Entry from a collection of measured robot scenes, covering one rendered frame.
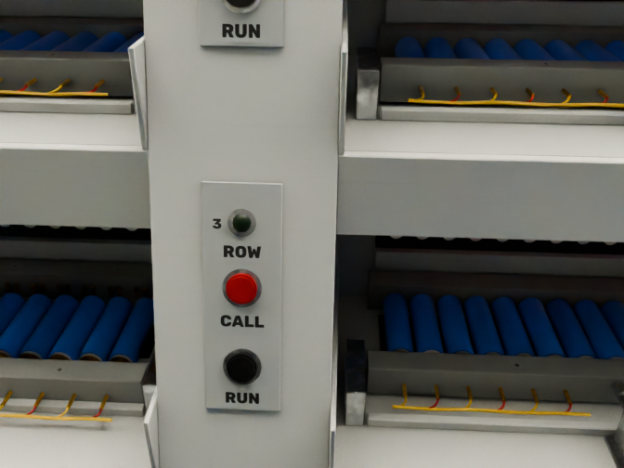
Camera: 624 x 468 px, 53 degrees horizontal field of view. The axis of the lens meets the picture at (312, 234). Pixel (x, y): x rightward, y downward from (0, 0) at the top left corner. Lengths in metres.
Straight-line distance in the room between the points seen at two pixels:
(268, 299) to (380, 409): 0.13
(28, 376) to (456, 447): 0.27
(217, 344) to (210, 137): 0.11
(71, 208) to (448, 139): 0.20
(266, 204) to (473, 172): 0.10
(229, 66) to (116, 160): 0.07
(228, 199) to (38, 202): 0.10
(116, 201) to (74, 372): 0.13
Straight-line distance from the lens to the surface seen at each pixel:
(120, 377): 0.42
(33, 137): 0.36
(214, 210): 0.32
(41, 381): 0.43
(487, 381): 0.42
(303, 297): 0.32
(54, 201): 0.35
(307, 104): 0.31
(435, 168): 0.31
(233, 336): 0.33
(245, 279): 0.32
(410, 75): 0.38
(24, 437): 0.43
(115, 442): 0.41
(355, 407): 0.39
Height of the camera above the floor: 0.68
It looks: 12 degrees down
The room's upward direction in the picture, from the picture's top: 1 degrees clockwise
